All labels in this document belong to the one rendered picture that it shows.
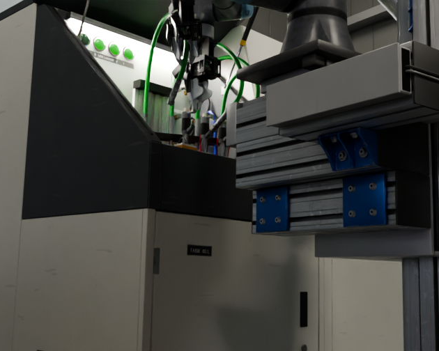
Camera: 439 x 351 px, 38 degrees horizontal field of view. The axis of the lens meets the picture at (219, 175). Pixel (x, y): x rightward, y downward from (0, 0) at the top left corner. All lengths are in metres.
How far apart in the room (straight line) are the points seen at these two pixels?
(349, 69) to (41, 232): 1.15
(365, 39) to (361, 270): 2.79
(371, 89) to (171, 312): 0.83
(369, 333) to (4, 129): 1.35
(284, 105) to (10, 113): 1.26
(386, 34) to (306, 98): 3.64
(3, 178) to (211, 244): 0.76
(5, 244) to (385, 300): 1.26
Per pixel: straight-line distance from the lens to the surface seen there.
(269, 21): 4.94
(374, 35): 4.69
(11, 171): 2.06
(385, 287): 2.30
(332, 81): 0.96
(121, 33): 2.20
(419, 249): 1.14
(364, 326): 2.19
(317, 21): 1.24
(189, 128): 1.94
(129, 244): 1.53
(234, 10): 1.94
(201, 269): 1.60
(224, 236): 1.66
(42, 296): 1.84
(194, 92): 1.93
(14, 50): 2.19
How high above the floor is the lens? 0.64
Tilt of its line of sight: 9 degrees up
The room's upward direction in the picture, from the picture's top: 1 degrees clockwise
